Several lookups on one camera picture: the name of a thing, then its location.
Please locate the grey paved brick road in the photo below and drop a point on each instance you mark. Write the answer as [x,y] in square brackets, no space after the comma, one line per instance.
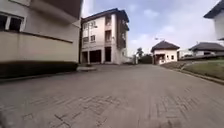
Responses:
[126,90]

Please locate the distant tree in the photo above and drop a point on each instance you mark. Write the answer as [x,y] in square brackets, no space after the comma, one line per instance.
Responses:
[139,51]

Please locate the white multi-storey building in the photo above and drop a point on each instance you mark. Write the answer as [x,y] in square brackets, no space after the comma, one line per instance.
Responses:
[100,36]

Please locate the dark bush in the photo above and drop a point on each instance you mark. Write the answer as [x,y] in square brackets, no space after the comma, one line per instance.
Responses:
[145,60]

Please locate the small house with hip roof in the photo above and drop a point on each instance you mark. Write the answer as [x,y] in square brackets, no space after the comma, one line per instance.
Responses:
[165,55]

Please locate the large grey white building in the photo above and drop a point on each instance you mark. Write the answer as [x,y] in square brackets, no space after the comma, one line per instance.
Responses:
[50,20]

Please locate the concrete kerb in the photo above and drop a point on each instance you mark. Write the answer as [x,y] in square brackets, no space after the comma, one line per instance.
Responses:
[200,76]

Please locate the grass bank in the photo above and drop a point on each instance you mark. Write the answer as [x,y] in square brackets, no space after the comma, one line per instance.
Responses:
[206,68]

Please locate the low house with dark roof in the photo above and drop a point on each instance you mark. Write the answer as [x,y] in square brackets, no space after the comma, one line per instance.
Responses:
[208,46]

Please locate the tall white building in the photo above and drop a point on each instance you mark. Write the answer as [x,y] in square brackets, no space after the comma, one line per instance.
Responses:
[218,25]

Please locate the beige perimeter wall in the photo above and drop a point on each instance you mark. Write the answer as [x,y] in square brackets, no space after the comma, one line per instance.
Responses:
[36,48]

